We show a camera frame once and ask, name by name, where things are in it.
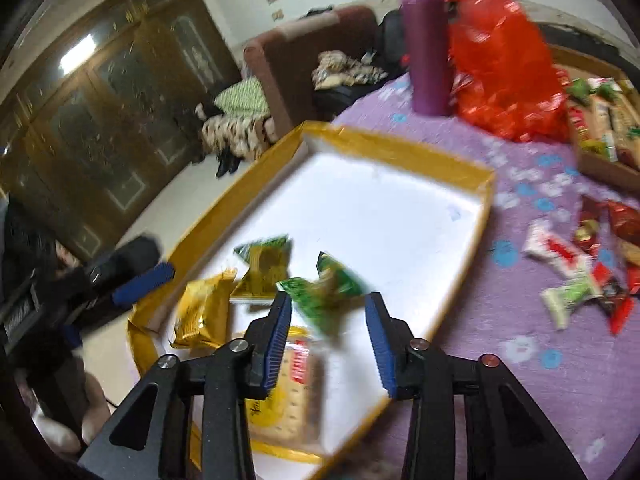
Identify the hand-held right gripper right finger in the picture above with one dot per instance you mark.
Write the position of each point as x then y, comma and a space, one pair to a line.
380, 350

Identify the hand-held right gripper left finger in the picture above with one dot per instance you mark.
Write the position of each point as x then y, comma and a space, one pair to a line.
280, 345

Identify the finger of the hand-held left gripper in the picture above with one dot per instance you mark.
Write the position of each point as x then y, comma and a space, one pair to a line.
135, 252
145, 280

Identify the yellow cardboard box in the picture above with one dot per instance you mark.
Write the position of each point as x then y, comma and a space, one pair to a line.
400, 200

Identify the dark red chocolate packet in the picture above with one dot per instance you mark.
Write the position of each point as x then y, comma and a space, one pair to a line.
590, 227

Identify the shiny red foil packet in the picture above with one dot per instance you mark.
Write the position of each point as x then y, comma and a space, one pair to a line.
625, 220

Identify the person's left hand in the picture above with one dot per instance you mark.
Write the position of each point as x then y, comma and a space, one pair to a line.
95, 410

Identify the gold snack packet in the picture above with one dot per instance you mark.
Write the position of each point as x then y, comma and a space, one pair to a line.
200, 315

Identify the yellow cracker packet red label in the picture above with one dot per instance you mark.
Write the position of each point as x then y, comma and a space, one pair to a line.
295, 410

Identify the green yellow snack packet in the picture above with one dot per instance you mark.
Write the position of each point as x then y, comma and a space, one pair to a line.
262, 265

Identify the wooden glass-door cabinet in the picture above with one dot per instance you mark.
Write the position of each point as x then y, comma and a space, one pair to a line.
100, 135

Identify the black shoes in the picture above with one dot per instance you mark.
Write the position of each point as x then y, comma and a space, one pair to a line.
227, 164

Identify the purple floral tablecloth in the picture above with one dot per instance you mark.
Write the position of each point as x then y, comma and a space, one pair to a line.
525, 360

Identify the beige patterned blanket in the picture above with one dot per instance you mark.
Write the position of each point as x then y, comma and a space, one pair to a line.
235, 135

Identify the green patterned pillow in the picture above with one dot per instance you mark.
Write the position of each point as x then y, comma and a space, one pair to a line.
242, 97

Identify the white green snack packet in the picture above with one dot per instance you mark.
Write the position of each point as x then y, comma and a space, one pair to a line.
570, 300

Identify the white red snack packet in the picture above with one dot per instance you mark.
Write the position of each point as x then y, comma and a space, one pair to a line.
555, 250

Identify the small red snack packet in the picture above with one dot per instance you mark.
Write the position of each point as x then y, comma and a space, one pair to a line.
607, 285
620, 312

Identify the brown sofa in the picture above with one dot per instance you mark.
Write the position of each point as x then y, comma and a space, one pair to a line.
290, 60

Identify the patterned cloth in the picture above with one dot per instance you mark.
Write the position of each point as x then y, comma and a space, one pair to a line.
345, 70

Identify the brown cardboard box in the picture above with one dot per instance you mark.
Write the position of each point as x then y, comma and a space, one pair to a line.
597, 162

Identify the purple thermos bottle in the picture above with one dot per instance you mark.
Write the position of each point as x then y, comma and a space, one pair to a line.
425, 50

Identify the red plastic bag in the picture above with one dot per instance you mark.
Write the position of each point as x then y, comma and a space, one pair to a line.
500, 60

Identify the assorted snack packet pile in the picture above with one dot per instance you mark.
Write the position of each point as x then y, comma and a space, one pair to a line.
600, 115

